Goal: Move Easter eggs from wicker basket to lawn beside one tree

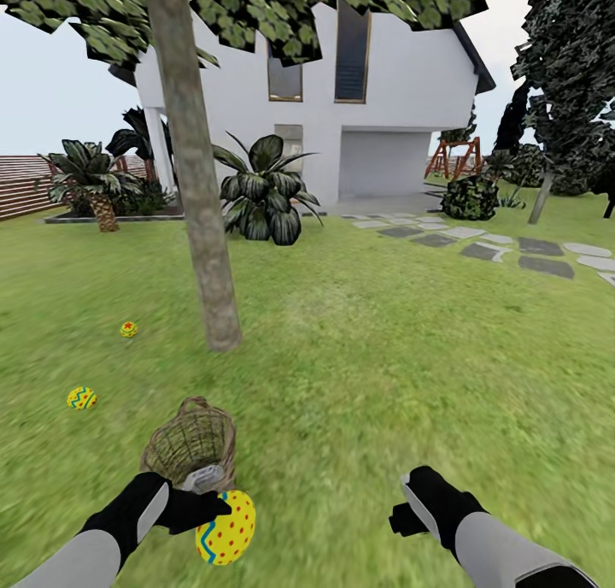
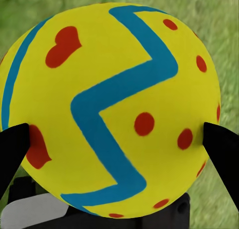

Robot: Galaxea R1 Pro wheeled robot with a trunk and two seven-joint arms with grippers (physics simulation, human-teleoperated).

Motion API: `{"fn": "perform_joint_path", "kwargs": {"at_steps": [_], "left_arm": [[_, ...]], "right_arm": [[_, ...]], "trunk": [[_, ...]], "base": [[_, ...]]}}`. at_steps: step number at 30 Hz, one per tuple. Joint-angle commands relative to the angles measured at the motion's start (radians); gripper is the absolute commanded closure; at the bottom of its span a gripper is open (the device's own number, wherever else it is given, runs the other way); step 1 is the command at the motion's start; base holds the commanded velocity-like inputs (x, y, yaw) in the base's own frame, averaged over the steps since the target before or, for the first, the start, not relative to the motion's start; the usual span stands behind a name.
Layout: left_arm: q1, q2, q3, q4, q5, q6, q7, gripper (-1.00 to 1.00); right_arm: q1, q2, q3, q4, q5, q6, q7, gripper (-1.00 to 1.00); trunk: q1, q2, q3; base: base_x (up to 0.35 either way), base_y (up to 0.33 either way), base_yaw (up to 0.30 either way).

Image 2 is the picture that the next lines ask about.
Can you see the easter egg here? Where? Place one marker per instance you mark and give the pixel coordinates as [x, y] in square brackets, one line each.
[115, 96]

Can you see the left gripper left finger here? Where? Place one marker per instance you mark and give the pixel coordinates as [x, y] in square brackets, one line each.
[14, 144]

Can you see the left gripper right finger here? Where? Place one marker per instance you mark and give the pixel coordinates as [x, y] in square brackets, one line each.
[222, 146]

